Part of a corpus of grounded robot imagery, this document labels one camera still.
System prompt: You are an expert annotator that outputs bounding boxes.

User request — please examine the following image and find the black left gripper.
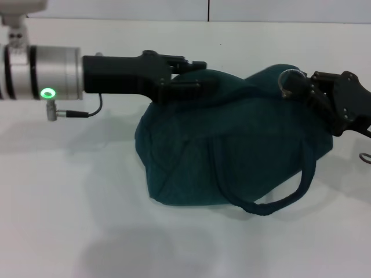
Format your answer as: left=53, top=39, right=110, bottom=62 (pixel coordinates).
left=82, top=49, right=217, bottom=104

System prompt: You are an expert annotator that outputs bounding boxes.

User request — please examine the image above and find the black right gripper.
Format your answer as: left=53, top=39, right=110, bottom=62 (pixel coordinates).
left=282, top=70, right=371, bottom=137

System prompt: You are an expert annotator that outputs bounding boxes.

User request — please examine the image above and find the dark teal fabric bag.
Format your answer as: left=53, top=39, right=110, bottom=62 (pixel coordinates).
left=134, top=62, right=334, bottom=217

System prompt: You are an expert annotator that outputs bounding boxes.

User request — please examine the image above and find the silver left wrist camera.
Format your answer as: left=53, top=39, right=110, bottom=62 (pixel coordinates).
left=0, top=0, right=48, bottom=28

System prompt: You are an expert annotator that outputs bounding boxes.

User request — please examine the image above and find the left arm connector cable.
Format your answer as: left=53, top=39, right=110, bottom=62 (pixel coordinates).
left=46, top=93, right=104, bottom=122

